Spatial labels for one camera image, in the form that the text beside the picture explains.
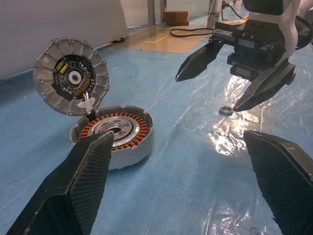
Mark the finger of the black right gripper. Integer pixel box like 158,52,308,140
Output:
174,39,225,83
233,59,296,113

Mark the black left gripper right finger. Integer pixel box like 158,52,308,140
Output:
244,130,313,235

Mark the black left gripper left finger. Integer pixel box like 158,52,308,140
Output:
4,131,115,235

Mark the small metal bearing ring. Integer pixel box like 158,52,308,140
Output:
219,105,234,115

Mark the silver toothed rotor disc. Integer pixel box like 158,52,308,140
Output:
32,36,110,117

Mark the grey motor base with copper windings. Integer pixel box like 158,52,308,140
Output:
70,105,155,171

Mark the yellow floor tape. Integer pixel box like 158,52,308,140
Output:
142,34,171,44

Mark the brown wooden block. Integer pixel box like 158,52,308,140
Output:
162,11,189,26

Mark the blue table mat with film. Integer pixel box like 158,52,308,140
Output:
0,36,313,235

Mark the white partition board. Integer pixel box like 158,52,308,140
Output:
0,0,129,81

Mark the black floor cable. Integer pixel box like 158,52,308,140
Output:
169,26,216,38

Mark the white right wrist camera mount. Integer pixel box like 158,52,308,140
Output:
242,0,301,59

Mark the grey metal post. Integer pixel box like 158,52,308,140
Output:
207,0,224,30
147,0,156,26

